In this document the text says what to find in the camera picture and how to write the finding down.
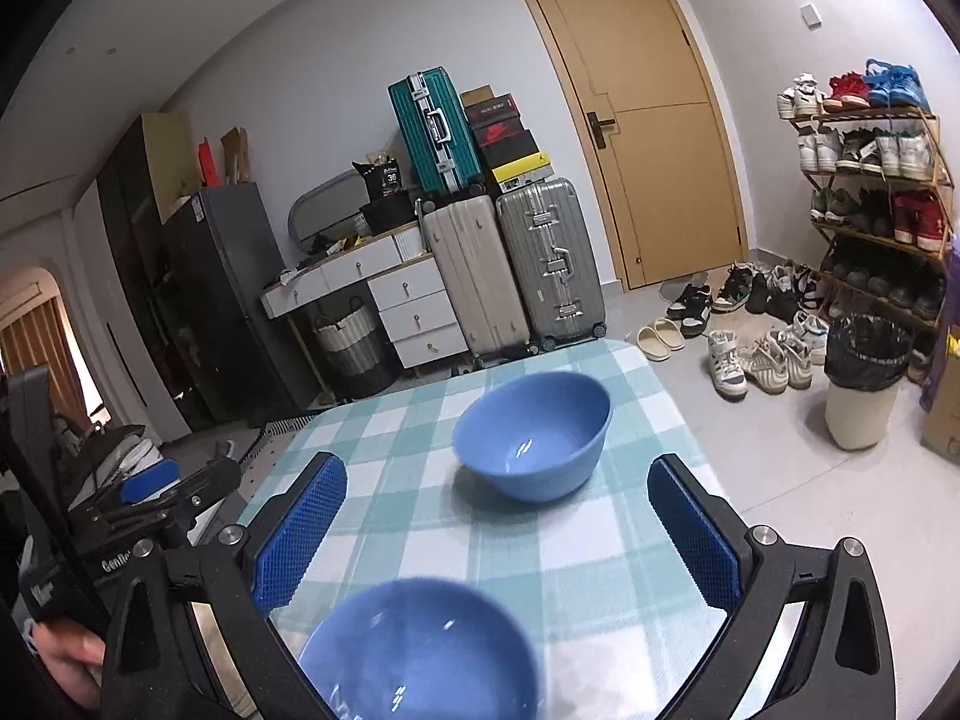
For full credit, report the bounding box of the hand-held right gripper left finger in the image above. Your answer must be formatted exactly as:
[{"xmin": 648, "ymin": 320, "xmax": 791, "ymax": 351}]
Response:
[{"xmin": 101, "ymin": 451, "xmax": 350, "ymax": 720}]

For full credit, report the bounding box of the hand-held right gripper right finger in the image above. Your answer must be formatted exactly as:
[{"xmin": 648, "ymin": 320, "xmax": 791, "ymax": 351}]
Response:
[{"xmin": 646, "ymin": 454, "xmax": 897, "ymax": 720}]

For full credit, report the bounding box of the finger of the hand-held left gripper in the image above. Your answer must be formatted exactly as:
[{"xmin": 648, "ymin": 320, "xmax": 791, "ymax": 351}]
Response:
[
  {"xmin": 90, "ymin": 457, "xmax": 242, "ymax": 541},
  {"xmin": 71, "ymin": 460, "xmax": 182, "ymax": 518}
]

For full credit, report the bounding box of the blue bowl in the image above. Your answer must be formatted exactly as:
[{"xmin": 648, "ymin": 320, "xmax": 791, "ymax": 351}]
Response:
[
  {"xmin": 298, "ymin": 577, "xmax": 537, "ymax": 720},
  {"xmin": 452, "ymin": 371, "xmax": 614, "ymax": 503}
]

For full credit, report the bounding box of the person's left hand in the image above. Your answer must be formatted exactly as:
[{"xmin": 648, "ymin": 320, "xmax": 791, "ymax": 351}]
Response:
[{"xmin": 34, "ymin": 619, "xmax": 107, "ymax": 707}]

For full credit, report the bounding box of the grey black bag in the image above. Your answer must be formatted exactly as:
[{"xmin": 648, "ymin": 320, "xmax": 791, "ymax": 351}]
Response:
[{"xmin": 52, "ymin": 420, "xmax": 162, "ymax": 511}]

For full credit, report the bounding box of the teal checked tablecloth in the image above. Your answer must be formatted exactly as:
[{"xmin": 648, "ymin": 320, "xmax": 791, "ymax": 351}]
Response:
[{"xmin": 187, "ymin": 337, "xmax": 822, "ymax": 720}]

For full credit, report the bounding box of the brown striped curtain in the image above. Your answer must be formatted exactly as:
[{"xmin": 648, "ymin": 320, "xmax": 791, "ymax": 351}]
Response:
[{"xmin": 0, "ymin": 296, "xmax": 87, "ymax": 421}]

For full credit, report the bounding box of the dark grey fridge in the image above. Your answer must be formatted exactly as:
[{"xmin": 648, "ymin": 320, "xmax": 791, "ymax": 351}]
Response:
[{"xmin": 161, "ymin": 184, "xmax": 320, "ymax": 428}]

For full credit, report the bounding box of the scattered group of shoes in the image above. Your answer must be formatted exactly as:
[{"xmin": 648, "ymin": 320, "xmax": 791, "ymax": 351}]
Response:
[{"xmin": 664, "ymin": 259, "xmax": 833, "ymax": 398}]

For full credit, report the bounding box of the white trash bin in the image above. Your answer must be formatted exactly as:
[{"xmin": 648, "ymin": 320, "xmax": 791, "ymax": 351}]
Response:
[{"xmin": 823, "ymin": 381, "xmax": 901, "ymax": 451}]

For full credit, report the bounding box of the dark wardrobe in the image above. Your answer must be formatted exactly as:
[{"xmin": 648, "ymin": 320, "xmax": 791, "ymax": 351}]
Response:
[{"xmin": 96, "ymin": 116, "xmax": 196, "ymax": 436}]

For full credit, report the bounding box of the grey floor mat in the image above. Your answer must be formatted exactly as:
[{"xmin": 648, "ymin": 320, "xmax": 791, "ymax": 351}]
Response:
[{"xmin": 658, "ymin": 276, "xmax": 713, "ymax": 302}]

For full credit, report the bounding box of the black bin liner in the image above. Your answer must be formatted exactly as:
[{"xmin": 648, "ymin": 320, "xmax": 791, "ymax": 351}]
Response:
[{"xmin": 823, "ymin": 313, "xmax": 912, "ymax": 392}]

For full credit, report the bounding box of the white dressing table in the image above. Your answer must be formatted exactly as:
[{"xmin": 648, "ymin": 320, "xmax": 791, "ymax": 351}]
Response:
[{"xmin": 261, "ymin": 229, "xmax": 462, "ymax": 368}]

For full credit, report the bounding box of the large cardboard box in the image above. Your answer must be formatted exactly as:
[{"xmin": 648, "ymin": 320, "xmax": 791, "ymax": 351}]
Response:
[{"xmin": 921, "ymin": 349, "xmax": 960, "ymax": 466}]

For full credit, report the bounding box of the grey framed mirror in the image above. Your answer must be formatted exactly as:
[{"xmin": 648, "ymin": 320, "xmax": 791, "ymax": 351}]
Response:
[{"xmin": 289, "ymin": 169, "xmax": 376, "ymax": 248}]

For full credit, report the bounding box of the silver suitcase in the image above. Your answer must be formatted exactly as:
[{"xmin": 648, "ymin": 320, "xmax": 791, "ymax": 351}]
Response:
[{"xmin": 495, "ymin": 178, "xmax": 608, "ymax": 352}]

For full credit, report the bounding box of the beige suitcase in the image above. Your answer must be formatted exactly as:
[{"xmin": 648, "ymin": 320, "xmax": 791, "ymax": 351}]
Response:
[{"xmin": 421, "ymin": 193, "xmax": 532, "ymax": 361}]

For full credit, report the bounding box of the black storage box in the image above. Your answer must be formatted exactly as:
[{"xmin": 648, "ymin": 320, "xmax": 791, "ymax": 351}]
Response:
[{"xmin": 360, "ymin": 193, "xmax": 422, "ymax": 235}]

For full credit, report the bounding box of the beige cardboard sheet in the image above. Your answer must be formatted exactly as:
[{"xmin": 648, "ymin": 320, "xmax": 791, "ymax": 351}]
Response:
[{"xmin": 141, "ymin": 112, "xmax": 194, "ymax": 222}]

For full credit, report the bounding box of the brown cardboard box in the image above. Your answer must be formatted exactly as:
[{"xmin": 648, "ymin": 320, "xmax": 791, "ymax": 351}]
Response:
[{"xmin": 220, "ymin": 126, "xmax": 252, "ymax": 185}]

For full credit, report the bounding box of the black paper bag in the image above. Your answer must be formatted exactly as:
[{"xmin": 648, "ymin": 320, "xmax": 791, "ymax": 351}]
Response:
[{"xmin": 355, "ymin": 154, "xmax": 410, "ymax": 200}]

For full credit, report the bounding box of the yellow wooden door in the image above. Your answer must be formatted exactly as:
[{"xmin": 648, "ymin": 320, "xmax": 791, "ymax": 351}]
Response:
[{"xmin": 508, "ymin": 0, "xmax": 751, "ymax": 292}]

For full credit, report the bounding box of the purple bag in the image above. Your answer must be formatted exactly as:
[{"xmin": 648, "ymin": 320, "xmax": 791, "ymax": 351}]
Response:
[{"xmin": 941, "ymin": 232, "xmax": 960, "ymax": 406}]

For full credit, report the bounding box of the wooden shoe rack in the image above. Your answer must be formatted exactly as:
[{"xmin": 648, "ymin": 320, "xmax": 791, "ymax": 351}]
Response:
[{"xmin": 802, "ymin": 109, "xmax": 957, "ymax": 331}]

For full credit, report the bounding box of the yellow black shoe box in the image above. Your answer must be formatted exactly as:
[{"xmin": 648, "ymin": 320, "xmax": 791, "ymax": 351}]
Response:
[{"xmin": 487, "ymin": 157, "xmax": 557, "ymax": 192}]

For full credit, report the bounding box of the teal suitcase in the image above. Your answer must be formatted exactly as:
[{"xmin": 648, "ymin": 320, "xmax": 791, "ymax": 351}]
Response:
[{"xmin": 388, "ymin": 67, "xmax": 485, "ymax": 200}]

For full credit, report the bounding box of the shelved collection of sneakers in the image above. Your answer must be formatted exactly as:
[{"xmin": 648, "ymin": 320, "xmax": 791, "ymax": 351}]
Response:
[{"xmin": 776, "ymin": 58, "xmax": 957, "ymax": 323}]

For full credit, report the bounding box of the black red shoe box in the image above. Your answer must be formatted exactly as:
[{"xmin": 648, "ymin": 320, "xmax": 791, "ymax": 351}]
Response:
[{"xmin": 463, "ymin": 94, "xmax": 524, "ymax": 147}]

